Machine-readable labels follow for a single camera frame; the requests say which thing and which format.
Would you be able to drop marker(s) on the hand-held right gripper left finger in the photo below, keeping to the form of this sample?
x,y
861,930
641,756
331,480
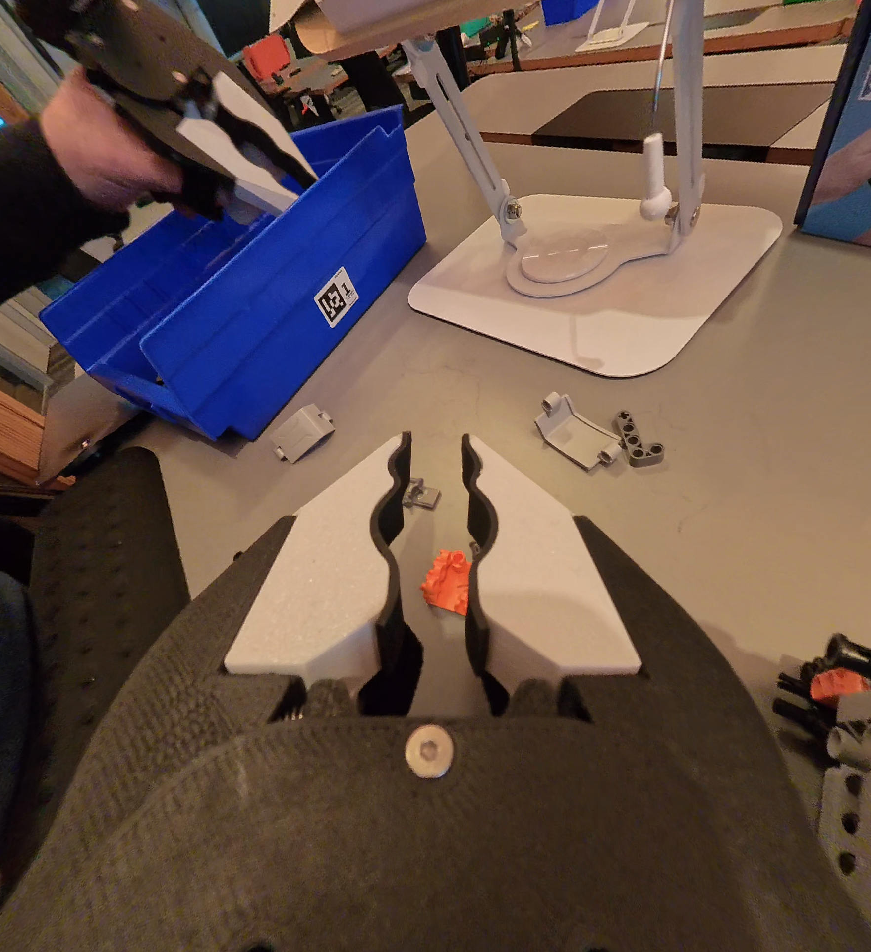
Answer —
x,y
302,595

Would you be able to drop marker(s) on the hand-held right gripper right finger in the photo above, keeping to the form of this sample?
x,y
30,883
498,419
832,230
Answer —
x,y
562,595

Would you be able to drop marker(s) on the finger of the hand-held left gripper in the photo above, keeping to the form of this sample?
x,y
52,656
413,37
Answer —
x,y
235,164
264,127

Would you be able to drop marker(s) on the blue bin with square tag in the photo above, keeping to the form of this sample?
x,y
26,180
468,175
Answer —
x,y
257,283

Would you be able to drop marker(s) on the grey orange toy brick assembly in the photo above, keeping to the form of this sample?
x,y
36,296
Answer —
x,y
852,714

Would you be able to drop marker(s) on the person's left forearm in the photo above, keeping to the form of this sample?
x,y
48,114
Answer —
x,y
19,208

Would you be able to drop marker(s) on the grey track link piece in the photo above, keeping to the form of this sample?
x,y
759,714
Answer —
x,y
422,494

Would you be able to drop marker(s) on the person's left hand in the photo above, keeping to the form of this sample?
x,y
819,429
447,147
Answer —
x,y
101,142

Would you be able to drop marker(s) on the orange brick panel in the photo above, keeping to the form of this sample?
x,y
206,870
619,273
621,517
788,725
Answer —
x,y
446,582

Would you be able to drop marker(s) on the light grey flat brick panel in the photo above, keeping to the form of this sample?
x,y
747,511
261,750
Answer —
x,y
303,433

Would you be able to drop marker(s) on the light grey curved brick panel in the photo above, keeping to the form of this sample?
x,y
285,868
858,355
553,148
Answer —
x,y
572,427

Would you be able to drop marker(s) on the grey brick beam with holes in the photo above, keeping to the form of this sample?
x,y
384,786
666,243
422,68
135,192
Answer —
x,y
641,441

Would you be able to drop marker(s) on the white book stand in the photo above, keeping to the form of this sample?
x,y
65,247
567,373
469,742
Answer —
x,y
599,283

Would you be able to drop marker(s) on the brown background table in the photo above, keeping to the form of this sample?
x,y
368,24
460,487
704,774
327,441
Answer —
x,y
659,104

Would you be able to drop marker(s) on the dark robot kit box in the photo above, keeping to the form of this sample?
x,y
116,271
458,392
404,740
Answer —
x,y
867,134

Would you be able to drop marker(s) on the grey armrest bracket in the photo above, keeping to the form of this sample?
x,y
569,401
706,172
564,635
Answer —
x,y
86,424

